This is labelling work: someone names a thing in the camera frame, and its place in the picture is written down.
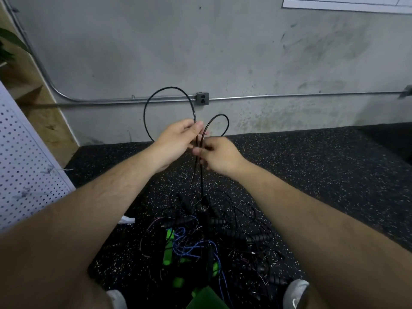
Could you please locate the person's right hand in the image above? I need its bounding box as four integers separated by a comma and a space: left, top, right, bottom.
192, 136, 248, 179

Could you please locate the person's left hand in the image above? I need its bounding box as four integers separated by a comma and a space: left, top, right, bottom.
147, 119, 204, 173

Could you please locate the black thin-cord jump rope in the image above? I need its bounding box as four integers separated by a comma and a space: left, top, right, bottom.
143, 86, 230, 210

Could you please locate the pile of jump ropes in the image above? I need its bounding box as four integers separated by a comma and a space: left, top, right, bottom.
138, 193, 303, 309

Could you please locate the white pegboard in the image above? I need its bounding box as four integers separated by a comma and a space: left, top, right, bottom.
0, 80, 77, 230

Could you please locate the person's left forearm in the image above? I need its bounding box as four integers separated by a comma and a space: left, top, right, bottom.
0, 148, 165, 309

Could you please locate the person's right forearm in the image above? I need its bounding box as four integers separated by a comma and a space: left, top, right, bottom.
235, 161, 412, 309

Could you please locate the metal conduit pipe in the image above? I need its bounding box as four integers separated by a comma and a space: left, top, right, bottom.
3, 0, 412, 103

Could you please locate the white right shoe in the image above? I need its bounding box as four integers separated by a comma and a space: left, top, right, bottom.
282, 279, 311, 309

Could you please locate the white shoe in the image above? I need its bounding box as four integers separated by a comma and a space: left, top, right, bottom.
105, 289, 128, 309
282, 279, 311, 309

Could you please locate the white left shoe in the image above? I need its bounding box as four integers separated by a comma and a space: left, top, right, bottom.
105, 289, 128, 309

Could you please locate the green potted plant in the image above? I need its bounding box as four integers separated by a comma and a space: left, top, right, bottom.
0, 27, 30, 65

